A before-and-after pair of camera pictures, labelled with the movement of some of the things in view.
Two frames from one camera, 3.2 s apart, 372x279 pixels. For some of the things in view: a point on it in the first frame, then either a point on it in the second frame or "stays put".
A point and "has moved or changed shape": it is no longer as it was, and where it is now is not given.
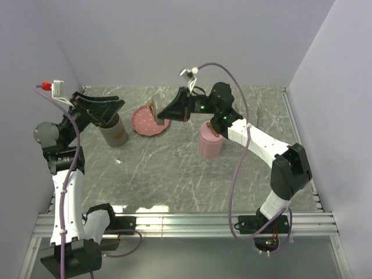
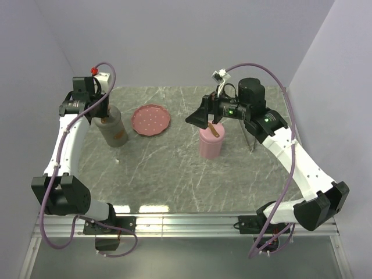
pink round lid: [208, 133] stays put
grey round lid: [157, 102] has moved or changed shape
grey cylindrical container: [114, 132] stays put
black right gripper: [180, 108] -> [200, 117]
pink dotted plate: [144, 122] stays put
